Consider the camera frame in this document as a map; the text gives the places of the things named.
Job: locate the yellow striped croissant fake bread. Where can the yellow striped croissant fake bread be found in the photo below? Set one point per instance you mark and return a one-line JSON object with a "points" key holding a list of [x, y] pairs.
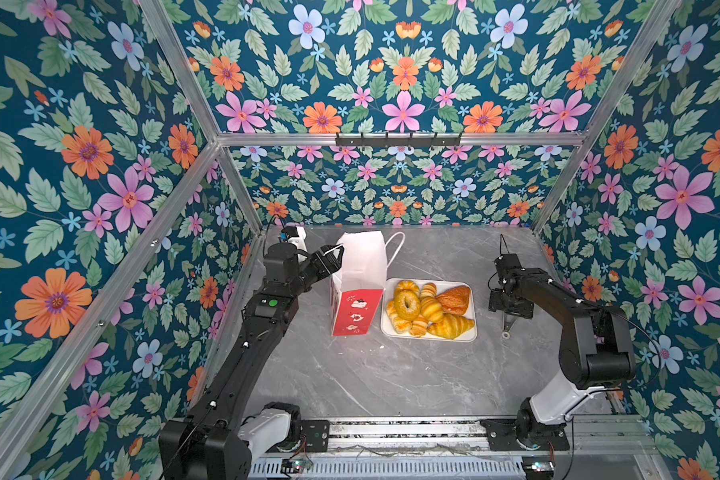
{"points": [[451, 326]]}

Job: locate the brown croissant fake bread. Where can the brown croissant fake bread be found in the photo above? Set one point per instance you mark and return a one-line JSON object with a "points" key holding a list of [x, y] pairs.
{"points": [[455, 300]]}

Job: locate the long twisted fake bread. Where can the long twisted fake bread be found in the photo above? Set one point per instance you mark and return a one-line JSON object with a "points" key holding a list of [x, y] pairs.
{"points": [[431, 308]]}

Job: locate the white rectangular tray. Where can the white rectangular tray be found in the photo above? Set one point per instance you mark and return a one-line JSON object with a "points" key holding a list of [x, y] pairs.
{"points": [[389, 294]]}

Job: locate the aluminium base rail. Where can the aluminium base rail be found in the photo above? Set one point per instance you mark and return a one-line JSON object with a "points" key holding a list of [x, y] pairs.
{"points": [[463, 435]]}

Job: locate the white red paper bag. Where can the white red paper bag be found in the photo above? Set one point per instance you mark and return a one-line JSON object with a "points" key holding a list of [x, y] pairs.
{"points": [[357, 288]]}

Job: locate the black hook rack bar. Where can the black hook rack bar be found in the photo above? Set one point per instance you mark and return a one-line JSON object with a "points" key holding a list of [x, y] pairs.
{"points": [[384, 140]]}

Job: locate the yellow fake bread piece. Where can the yellow fake bread piece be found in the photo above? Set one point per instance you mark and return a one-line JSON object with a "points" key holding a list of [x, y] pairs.
{"points": [[416, 327]]}

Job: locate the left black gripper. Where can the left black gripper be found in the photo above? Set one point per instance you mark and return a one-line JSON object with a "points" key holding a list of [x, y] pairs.
{"points": [[333, 263]]}

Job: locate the white slotted cable duct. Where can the white slotted cable duct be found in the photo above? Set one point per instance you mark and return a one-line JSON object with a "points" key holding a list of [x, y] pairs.
{"points": [[386, 468]]}

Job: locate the yellow ring bagel fake bread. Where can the yellow ring bagel fake bread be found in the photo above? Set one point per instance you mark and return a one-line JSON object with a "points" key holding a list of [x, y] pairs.
{"points": [[407, 305]]}

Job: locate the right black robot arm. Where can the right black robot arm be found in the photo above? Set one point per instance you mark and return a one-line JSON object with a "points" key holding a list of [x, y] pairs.
{"points": [[595, 354]]}

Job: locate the metal tongs white tips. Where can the metal tongs white tips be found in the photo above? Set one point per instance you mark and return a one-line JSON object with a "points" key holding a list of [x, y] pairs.
{"points": [[508, 323]]}

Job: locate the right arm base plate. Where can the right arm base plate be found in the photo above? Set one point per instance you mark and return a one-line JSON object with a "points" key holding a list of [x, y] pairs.
{"points": [[511, 435]]}

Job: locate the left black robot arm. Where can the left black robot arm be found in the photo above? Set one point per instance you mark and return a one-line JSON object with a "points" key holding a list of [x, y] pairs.
{"points": [[215, 440]]}

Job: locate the round orange bun fake bread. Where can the round orange bun fake bread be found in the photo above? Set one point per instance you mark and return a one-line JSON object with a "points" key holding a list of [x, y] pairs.
{"points": [[407, 285]]}

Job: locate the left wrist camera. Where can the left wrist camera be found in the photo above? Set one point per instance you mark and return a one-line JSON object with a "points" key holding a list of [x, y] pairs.
{"points": [[295, 235]]}

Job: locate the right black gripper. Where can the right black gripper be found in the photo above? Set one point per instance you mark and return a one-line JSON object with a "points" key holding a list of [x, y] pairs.
{"points": [[494, 302]]}

